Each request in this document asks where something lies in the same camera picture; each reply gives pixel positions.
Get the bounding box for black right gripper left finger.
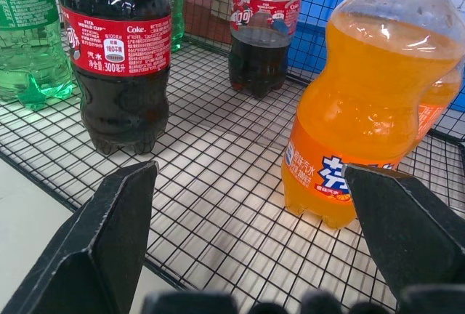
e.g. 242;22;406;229
1;160;160;314

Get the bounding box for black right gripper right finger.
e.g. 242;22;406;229
340;163;465;314

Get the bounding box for orange Fanta soda bottle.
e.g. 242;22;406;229
405;0;465;158
280;0;465;230

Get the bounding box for full Coke bottle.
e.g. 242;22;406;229
59;0;173;156

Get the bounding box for green Sprite bottle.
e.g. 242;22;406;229
0;0;75;112
154;0;187;53

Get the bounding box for blue plastic crate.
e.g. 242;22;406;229
286;0;354;82

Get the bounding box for half-empty Coke bottle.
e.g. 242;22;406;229
228;0;305;99

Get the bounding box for black wire mesh rack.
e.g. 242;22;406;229
0;0;465;314

